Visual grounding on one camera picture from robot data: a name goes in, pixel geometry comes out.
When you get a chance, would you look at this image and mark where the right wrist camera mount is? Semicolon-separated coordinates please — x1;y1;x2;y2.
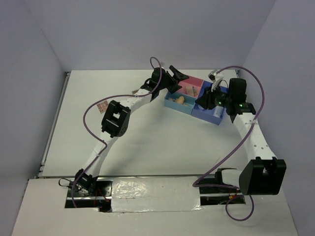
208;70;224;92

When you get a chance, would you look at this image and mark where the pink blue organizer box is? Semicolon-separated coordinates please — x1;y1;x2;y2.
164;76;225;125

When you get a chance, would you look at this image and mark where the purple cable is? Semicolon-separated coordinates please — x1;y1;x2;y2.
192;65;265;221
71;57;166;208

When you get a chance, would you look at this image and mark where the colourful square eyeshadow palette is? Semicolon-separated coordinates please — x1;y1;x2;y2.
192;87;198;97

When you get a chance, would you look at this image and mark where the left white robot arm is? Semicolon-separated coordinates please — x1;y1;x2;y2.
71;66;189;197

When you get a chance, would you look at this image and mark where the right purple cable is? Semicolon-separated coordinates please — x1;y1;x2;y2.
192;65;265;221

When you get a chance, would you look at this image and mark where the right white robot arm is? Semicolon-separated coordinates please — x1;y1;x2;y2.
196;78;286;195

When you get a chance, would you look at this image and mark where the black metal base rail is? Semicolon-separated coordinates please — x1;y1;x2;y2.
59;176;245;213

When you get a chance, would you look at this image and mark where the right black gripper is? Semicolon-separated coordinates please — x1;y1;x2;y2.
195;83;233;110

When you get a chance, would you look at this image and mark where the orange square eyeshadow palette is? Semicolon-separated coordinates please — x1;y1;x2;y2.
96;100;108;114

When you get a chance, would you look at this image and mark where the pink rectangular compact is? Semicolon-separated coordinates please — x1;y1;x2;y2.
185;85;194;97

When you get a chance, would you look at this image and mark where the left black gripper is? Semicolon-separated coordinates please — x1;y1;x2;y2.
157;65;188;94

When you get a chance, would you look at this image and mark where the clear white bottle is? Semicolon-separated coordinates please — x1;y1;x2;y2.
213;106;224;118

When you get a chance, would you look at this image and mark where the silver foil tape cover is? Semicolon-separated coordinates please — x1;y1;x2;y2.
111;177;201;213

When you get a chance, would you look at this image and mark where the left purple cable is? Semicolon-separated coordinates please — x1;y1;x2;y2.
71;57;166;208

